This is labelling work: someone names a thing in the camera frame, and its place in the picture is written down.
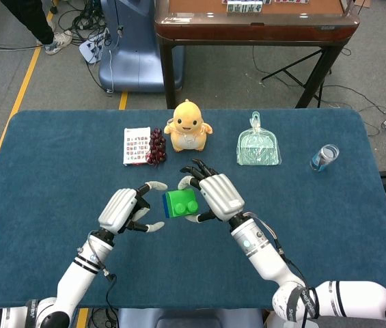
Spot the brown mahjong table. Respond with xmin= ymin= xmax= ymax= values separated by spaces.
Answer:
xmin=154 ymin=0 xmax=361 ymax=109

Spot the grey hanging cable with plug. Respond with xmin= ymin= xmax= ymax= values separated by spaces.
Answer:
xmin=109 ymin=0 xmax=125 ymax=94

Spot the black floor cable bundle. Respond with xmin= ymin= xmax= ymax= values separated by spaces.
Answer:
xmin=55 ymin=0 xmax=111 ymax=45

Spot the blue table cloth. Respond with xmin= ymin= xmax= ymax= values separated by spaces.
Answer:
xmin=0 ymin=109 xmax=386 ymax=308

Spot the dark red grape bunch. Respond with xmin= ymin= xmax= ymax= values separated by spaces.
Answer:
xmin=146 ymin=128 xmax=167 ymax=167

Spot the person's leg and shoe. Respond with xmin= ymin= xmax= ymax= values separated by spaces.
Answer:
xmin=0 ymin=0 xmax=74 ymax=55

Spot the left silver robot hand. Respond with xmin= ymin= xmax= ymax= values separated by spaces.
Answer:
xmin=97 ymin=180 xmax=169 ymax=236

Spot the yellow plush dinosaur toy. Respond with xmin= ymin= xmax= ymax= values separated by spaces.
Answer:
xmin=163 ymin=98 xmax=214 ymax=153

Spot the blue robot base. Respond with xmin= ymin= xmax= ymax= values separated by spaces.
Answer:
xmin=98 ymin=0 xmax=185 ymax=94

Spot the clear bottle with blue label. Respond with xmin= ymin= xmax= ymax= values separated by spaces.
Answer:
xmin=309 ymin=143 xmax=340 ymax=173

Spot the row of standing mahjong tiles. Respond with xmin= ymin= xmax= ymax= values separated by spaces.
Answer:
xmin=226 ymin=1 xmax=264 ymax=14

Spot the dustpan set in plastic bag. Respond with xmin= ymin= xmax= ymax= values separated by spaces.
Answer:
xmin=236 ymin=111 xmax=282 ymax=167

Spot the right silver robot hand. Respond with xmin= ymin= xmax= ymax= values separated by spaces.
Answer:
xmin=177 ymin=158 xmax=246 ymax=223

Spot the green building block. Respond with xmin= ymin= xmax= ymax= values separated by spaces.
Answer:
xmin=164 ymin=188 xmax=200 ymax=219

